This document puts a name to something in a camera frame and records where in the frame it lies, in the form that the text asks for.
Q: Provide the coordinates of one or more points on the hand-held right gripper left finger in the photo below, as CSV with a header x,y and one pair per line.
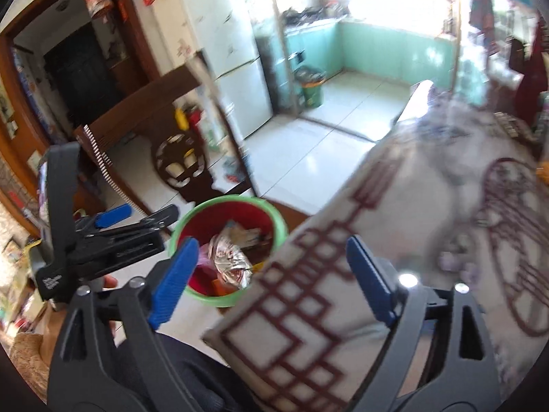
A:
x,y
176,281

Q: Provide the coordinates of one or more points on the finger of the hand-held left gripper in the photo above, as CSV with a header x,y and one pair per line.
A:
x,y
113,216
150,223

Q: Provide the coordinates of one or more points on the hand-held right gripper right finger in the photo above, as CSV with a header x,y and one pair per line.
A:
x,y
369,279

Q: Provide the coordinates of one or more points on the pink plastic bag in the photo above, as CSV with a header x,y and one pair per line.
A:
x,y
203,259

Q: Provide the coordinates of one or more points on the red bucket with green rim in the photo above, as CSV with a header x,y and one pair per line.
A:
x,y
206,223

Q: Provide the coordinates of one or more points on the foil wrapper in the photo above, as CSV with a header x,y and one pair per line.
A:
x,y
231,261

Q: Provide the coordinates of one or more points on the person's left hand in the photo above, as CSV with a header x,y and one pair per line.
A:
x,y
110,282

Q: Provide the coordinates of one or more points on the patterned tablecloth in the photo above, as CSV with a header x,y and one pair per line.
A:
x,y
407,206

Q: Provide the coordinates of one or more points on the green plastic bottle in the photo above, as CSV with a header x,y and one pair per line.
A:
x,y
212,131

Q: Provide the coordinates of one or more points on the dark wooden carved chair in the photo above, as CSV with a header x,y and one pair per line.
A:
x,y
141,107

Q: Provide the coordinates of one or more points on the dark door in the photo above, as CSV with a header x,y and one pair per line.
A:
x,y
81,81

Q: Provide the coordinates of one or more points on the white refrigerator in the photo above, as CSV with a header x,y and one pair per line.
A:
x,y
223,43

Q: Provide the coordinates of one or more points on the green kitchen waste bin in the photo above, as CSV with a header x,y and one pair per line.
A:
x,y
312,90

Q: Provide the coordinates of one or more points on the black remote control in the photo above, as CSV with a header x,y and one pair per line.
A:
x,y
514,126

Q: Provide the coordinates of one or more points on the teal kitchen cabinets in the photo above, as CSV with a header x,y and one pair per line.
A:
x,y
386,51

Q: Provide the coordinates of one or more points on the dark red hanging garment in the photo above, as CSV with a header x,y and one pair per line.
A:
x,y
534,81

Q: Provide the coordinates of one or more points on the black wok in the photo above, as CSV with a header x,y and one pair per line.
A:
x,y
302,15

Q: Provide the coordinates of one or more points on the black hanging bag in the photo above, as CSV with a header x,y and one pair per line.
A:
x,y
517,55

